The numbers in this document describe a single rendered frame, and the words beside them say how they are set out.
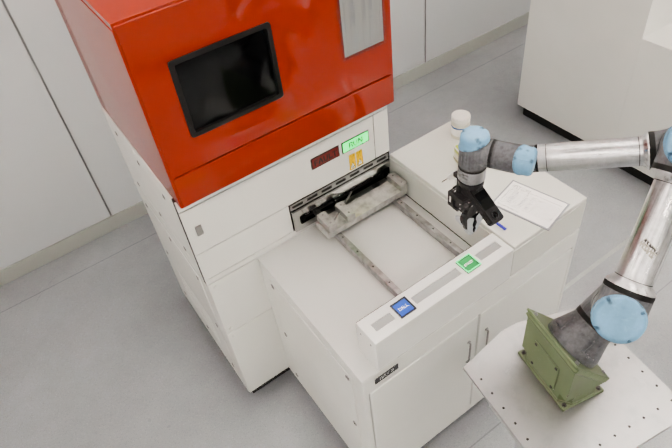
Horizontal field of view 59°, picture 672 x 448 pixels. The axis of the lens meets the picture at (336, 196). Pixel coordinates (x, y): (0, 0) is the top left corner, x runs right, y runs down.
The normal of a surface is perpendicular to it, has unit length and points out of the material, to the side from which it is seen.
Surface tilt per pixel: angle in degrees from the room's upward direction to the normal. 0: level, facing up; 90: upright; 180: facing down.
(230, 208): 90
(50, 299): 0
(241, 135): 90
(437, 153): 0
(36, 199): 90
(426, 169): 0
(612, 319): 57
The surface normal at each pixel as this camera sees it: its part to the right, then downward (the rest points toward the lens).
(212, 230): 0.57, 0.51
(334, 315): -0.10, -0.73
